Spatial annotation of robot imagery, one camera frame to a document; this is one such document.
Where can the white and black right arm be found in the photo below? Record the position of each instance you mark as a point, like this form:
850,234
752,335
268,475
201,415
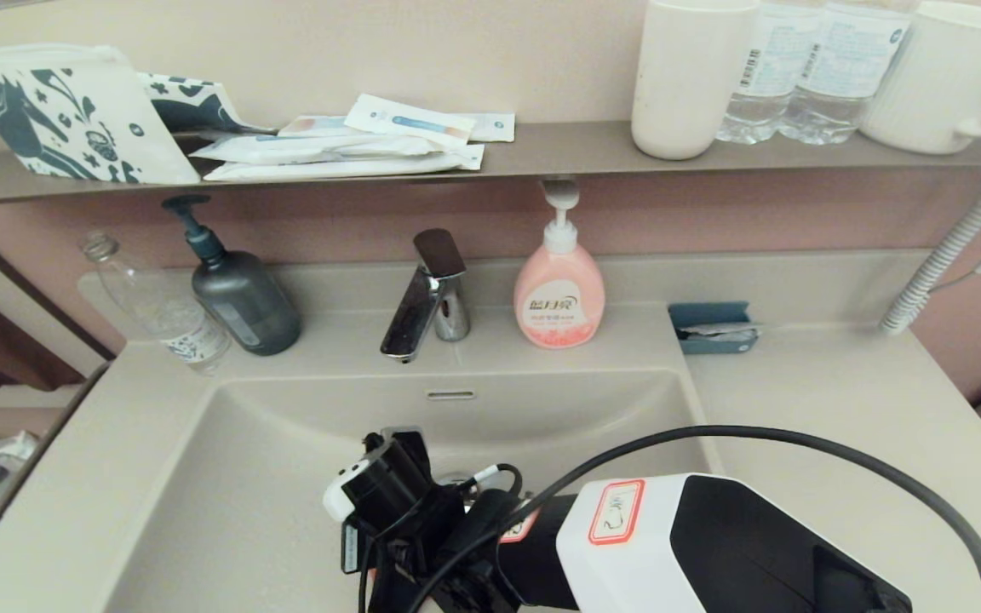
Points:
712,553

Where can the white ribbed mug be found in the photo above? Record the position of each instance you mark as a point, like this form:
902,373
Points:
933,77

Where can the white plastic tumbler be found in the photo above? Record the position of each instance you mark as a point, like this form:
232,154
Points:
691,77

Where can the white sachet with blue stripe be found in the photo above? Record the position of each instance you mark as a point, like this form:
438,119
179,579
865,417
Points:
410,120

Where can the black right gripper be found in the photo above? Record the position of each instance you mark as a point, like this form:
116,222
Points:
448,562

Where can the empty clear plastic bottle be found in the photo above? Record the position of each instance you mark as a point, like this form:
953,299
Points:
167,315

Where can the grey wall shelf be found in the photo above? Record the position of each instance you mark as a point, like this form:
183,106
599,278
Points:
559,147

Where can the clear labelled water bottle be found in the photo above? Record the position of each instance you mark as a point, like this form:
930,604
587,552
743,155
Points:
848,60
770,68

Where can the pink soap pump bottle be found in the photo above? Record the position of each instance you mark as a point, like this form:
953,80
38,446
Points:
559,298

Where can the large white blue-print pouch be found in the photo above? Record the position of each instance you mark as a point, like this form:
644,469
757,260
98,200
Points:
73,111

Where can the long white sachet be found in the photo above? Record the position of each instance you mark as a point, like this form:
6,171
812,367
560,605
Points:
312,148

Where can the small white sachet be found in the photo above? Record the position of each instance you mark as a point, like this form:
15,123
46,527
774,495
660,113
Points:
495,128

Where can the dark grey pump bottle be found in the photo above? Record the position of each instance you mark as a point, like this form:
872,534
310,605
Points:
243,306

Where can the wide flat white sachet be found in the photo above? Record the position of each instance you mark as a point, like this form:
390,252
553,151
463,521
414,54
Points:
354,167

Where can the chrome faucet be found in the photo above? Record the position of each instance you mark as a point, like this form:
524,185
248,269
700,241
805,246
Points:
422,306

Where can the black and white wrist camera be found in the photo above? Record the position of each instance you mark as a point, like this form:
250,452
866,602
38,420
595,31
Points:
388,485

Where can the chrome drain stopper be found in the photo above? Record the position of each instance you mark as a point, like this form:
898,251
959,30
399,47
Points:
456,478

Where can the small blue-print pouch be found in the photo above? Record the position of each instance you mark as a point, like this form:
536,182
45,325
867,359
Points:
201,105

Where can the thin white wrapped item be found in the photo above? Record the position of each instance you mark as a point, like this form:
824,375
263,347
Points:
725,334

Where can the small blue tray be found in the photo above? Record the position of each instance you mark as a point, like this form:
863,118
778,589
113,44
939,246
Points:
695,315

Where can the beige sink basin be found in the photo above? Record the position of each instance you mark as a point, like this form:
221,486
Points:
243,511

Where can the peach and blue sachet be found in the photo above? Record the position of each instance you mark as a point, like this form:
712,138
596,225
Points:
312,126

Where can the brown hanging towel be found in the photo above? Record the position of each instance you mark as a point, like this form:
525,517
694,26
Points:
5,349

